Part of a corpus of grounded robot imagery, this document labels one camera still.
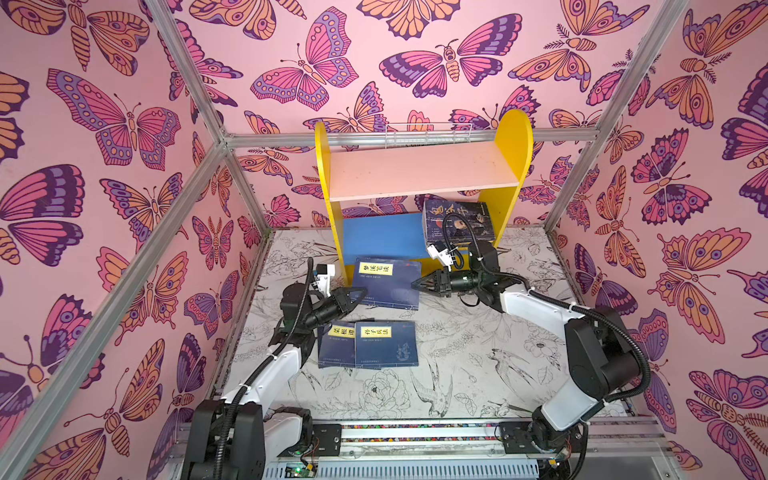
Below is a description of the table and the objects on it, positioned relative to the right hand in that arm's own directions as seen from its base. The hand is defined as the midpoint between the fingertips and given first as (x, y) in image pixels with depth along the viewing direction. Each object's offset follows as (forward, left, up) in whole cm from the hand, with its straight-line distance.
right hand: (415, 284), depth 78 cm
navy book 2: (-8, +9, -20) cm, 23 cm away
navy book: (+2, +7, -1) cm, 7 cm away
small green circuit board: (-38, +29, -24) cm, 53 cm away
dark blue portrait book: (+27, -21, 0) cm, 34 cm away
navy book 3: (-8, +22, -19) cm, 31 cm away
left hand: (-2, +12, 0) cm, 12 cm away
